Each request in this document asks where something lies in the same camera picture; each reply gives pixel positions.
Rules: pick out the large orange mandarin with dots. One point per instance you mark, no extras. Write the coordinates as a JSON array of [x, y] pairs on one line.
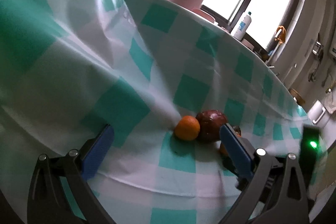
[[187, 129]]

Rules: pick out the teal checkered tablecloth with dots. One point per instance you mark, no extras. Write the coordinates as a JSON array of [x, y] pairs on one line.
[[68, 67]]

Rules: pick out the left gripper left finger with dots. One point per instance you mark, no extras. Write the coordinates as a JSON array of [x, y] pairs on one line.
[[47, 201]]

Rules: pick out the dark purple apple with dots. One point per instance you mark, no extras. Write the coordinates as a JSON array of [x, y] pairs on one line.
[[210, 122]]

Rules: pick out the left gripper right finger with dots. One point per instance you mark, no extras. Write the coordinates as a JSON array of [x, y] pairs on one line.
[[275, 191]]

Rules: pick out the white lotion bottle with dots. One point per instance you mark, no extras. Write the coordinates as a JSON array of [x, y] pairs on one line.
[[241, 26]]

